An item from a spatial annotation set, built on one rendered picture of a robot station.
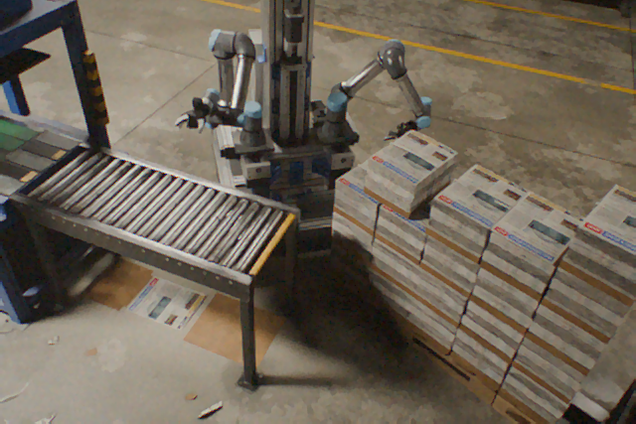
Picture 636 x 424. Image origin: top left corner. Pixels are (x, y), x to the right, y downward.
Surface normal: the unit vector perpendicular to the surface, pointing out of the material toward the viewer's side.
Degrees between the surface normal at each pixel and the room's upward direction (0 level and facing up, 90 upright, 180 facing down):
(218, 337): 0
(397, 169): 2
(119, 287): 0
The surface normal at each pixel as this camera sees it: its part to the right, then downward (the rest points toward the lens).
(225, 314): 0.05, -0.77
